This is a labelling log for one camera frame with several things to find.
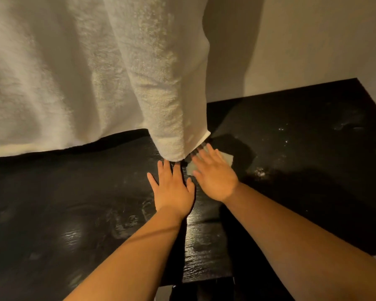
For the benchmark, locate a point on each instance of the person's right middle finger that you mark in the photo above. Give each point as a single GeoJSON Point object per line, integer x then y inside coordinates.
{"type": "Point", "coordinates": [205, 156]}

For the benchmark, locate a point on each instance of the person's left middle finger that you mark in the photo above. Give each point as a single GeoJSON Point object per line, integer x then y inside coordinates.
{"type": "Point", "coordinates": [167, 170]}

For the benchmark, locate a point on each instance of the person's right forearm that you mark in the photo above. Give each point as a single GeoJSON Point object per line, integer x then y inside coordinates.
{"type": "Point", "coordinates": [300, 247]}

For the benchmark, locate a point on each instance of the small pale grey cloth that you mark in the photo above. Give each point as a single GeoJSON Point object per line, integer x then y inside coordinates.
{"type": "Point", "coordinates": [229, 158]}

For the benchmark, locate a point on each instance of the person's left hand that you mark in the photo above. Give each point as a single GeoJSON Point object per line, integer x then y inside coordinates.
{"type": "Point", "coordinates": [172, 194]}

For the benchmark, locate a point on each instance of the person's left thumb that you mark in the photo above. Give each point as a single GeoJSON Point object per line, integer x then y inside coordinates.
{"type": "Point", "coordinates": [190, 185]}

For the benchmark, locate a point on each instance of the person's right little finger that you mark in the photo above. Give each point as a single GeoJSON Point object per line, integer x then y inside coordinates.
{"type": "Point", "coordinates": [221, 156]}

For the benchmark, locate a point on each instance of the white terry towel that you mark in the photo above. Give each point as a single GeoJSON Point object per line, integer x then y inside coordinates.
{"type": "Point", "coordinates": [81, 68]}

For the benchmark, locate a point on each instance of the person's left forearm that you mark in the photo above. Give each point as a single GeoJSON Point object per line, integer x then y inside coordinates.
{"type": "Point", "coordinates": [134, 257]}

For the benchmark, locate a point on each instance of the person's right thumb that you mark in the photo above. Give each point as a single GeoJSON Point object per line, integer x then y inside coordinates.
{"type": "Point", "coordinates": [198, 178]}

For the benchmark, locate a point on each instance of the person's left little finger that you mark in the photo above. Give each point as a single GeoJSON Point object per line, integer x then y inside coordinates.
{"type": "Point", "coordinates": [152, 181]}

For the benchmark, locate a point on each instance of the person's right hand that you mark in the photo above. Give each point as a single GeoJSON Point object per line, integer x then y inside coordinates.
{"type": "Point", "coordinates": [216, 178]}

